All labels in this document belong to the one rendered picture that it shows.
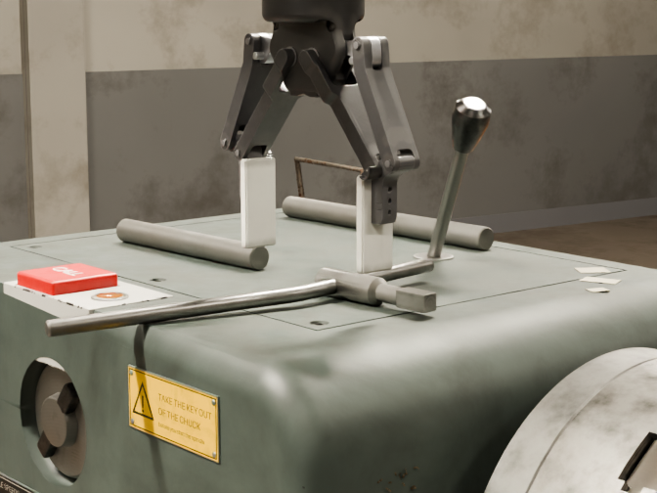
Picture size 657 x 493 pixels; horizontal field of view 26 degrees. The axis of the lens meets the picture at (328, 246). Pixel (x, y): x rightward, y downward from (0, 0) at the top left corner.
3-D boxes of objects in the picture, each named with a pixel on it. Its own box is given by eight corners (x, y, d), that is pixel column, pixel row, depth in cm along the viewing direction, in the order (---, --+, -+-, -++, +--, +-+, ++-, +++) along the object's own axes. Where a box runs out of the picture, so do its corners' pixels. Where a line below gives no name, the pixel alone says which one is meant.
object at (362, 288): (440, 315, 104) (333, 291, 113) (440, 286, 104) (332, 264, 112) (419, 320, 103) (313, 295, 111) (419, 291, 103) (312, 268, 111)
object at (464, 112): (437, 154, 119) (437, 96, 118) (463, 151, 121) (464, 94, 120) (471, 157, 116) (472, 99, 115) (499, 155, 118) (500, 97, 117)
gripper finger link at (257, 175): (245, 159, 110) (240, 158, 110) (246, 248, 111) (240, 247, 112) (276, 156, 112) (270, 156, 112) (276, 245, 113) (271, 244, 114)
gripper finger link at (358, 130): (335, 57, 106) (345, 45, 105) (403, 179, 102) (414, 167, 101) (294, 59, 103) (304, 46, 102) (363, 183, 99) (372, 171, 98)
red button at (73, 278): (16, 294, 115) (15, 270, 115) (80, 285, 119) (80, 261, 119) (54, 307, 111) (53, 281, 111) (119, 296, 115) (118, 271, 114)
